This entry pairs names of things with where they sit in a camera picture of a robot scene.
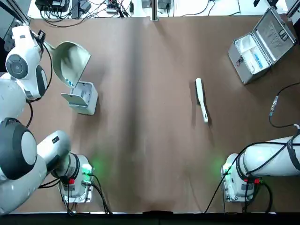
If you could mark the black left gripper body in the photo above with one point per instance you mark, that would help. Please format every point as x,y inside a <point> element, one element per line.
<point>40,37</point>

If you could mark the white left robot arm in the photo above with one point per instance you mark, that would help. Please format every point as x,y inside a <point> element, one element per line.
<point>25,150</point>

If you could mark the white hand brush dark bristles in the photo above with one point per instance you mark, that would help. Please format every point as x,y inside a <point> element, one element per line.
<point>201,98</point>

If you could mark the black network switch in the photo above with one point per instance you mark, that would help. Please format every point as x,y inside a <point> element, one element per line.
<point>51,4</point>

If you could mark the white trash can with lid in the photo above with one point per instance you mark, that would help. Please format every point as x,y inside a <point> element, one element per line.
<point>90,98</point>

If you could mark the pale green plastic dustpan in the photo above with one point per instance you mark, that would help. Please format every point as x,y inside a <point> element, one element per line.
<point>70,56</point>

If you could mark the grey power strip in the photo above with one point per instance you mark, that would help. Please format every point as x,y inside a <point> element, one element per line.
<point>114,5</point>

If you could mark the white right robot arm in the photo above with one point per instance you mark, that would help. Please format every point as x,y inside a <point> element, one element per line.
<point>262,154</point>

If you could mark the black power adapter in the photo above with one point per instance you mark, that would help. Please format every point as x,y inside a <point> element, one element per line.
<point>80,8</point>

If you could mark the aluminium frame post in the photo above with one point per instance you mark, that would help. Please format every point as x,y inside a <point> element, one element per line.
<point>294,8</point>
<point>154,11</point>
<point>23,20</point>

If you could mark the open aluminium case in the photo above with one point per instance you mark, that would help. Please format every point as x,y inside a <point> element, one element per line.
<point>264,35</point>

